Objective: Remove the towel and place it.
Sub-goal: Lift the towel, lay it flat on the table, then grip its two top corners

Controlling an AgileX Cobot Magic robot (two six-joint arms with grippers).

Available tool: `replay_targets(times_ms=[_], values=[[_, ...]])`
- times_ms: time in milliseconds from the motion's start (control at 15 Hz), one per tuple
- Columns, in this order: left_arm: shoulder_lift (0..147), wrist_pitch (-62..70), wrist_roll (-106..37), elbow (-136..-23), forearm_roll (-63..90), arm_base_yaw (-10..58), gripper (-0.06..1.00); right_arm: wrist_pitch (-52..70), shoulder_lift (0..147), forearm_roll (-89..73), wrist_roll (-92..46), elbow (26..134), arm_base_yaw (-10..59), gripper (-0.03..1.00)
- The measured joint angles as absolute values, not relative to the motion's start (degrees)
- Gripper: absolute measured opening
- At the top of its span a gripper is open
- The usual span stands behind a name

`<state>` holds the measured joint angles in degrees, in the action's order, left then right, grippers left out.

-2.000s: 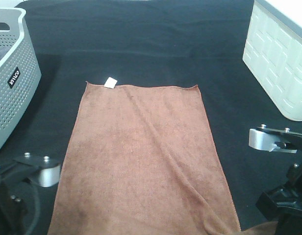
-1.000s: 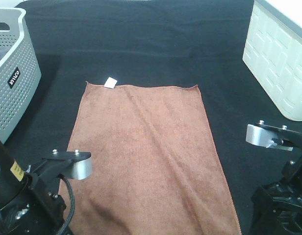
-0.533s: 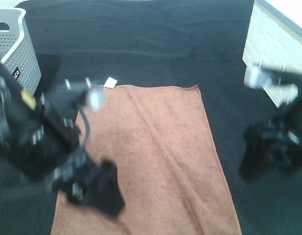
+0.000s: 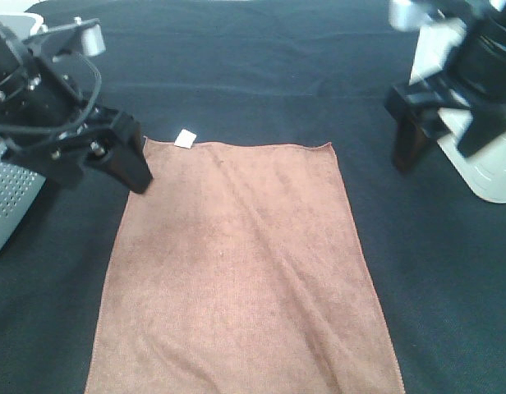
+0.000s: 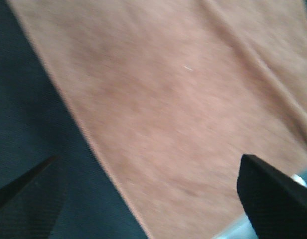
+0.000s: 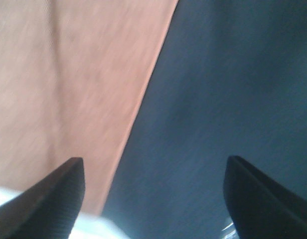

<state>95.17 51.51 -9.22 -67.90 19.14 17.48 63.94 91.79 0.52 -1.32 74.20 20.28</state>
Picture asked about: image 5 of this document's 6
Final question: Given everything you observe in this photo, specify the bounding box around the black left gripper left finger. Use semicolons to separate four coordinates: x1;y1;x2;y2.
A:
0;157;67;239

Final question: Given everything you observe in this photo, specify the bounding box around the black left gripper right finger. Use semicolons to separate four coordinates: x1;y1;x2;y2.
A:
237;154;307;239

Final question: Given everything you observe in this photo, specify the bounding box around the brown towel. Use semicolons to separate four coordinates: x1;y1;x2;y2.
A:
9;0;307;239

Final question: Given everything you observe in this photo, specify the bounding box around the black table cloth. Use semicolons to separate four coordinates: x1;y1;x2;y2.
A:
0;0;146;239

